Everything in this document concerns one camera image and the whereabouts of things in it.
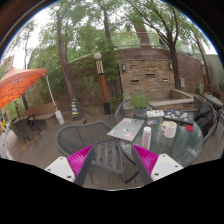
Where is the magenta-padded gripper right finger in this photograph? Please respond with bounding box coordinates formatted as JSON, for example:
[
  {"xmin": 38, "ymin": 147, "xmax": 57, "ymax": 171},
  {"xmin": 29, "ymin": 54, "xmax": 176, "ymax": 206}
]
[{"xmin": 130, "ymin": 144, "xmax": 184, "ymax": 186}]

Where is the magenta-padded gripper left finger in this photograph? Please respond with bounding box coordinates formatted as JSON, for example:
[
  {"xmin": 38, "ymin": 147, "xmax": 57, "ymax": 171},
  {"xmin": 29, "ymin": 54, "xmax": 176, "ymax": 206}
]
[{"xmin": 44, "ymin": 144, "xmax": 96, "ymax": 187}]

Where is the pink drink bottle white cap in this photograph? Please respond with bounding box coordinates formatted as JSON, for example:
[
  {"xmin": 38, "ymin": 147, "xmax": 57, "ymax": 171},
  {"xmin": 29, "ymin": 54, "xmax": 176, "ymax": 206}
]
[{"xmin": 141, "ymin": 126, "xmax": 152, "ymax": 150}]

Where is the stone water basin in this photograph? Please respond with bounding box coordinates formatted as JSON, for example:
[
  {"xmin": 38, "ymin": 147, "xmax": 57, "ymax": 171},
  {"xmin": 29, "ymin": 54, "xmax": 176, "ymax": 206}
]
[{"xmin": 149, "ymin": 88, "xmax": 195, "ymax": 111}]

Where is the grey slatted metal chair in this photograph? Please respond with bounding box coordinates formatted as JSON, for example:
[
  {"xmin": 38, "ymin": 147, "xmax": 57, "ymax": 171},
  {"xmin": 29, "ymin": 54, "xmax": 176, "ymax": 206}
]
[{"xmin": 89, "ymin": 139, "xmax": 141, "ymax": 184}]

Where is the white ceramic mug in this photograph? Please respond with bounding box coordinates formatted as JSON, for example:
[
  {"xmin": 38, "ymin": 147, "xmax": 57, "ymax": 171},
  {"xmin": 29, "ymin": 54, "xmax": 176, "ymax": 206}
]
[{"xmin": 160, "ymin": 120, "xmax": 178, "ymax": 139}]

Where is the silver laptop with stickers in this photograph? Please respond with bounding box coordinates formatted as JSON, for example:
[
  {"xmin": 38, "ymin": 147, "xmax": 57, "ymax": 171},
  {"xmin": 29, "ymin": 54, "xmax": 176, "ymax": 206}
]
[{"xmin": 106, "ymin": 117, "xmax": 146, "ymax": 143}]

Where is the white canopy weight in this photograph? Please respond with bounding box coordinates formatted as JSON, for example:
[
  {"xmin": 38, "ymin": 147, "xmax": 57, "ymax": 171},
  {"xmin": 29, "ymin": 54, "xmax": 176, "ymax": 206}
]
[{"xmin": 54, "ymin": 109, "xmax": 65, "ymax": 125}]

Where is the blue yellow striped cone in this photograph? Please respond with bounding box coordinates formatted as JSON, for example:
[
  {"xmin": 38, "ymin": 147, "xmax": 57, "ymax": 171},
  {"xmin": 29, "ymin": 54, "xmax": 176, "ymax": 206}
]
[{"xmin": 70, "ymin": 98, "xmax": 81, "ymax": 118}]

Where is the black laptop with stickers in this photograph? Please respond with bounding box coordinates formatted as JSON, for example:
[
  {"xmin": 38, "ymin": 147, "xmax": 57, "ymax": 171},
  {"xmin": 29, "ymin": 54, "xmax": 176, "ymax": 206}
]
[{"xmin": 162, "ymin": 109, "xmax": 195, "ymax": 126}]

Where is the black folding chair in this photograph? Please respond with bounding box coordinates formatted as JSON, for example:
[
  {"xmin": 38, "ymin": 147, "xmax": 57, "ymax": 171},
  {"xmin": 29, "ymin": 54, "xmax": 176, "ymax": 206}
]
[{"xmin": 25, "ymin": 113, "xmax": 43, "ymax": 138}]

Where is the green plant in teal pot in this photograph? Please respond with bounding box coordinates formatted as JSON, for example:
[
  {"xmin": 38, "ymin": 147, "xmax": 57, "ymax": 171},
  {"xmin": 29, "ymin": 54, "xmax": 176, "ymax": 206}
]
[{"xmin": 129, "ymin": 89, "xmax": 151, "ymax": 120}]

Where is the wooden bench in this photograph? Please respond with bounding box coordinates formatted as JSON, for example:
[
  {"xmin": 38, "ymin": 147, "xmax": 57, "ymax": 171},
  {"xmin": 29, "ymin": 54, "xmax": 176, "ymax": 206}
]
[{"xmin": 23, "ymin": 101, "xmax": 58, "ymax": 122}]

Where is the black metal chair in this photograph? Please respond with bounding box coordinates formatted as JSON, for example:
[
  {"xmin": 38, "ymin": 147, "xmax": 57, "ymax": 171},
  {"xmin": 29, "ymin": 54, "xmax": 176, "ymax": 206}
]
[{"xmin": 213, "ymin": 106, "xmax": 224, "ymax": 135}]

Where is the round grey patio table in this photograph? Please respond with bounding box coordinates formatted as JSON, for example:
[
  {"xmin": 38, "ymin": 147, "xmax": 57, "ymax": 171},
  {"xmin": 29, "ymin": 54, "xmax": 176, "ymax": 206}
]
[{"xmin": 203, "ymin": 92, "xmax": 224, "ymax": 108}]

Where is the orange canopy tent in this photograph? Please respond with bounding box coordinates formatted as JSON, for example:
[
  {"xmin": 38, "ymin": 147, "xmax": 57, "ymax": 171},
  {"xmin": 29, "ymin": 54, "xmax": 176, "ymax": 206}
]
[{"xmin": 0, "ymin": 66, "xmax": 61, "ymax": 114}]

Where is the dark-trunked tree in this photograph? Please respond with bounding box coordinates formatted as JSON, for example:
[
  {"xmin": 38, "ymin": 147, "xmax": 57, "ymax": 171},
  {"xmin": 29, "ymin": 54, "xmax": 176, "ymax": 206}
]
[{"xmin": 126, "ymin": 0, "xmax": 214, "ymax": 91}]

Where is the wooden globe lamp post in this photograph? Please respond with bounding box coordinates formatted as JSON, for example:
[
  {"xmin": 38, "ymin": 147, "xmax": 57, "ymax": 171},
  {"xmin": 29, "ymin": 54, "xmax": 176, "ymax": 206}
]
[{"xmin": 93, "ymin": 51, "xmax": 112, "ymax": 115}]

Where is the slim wooden lamp post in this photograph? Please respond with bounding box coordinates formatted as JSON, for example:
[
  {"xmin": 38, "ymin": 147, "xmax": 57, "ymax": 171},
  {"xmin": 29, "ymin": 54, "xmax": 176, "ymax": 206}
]
[{"xmin": 200, "ymin": 60, "xmax": 208, "ymax": 94}]

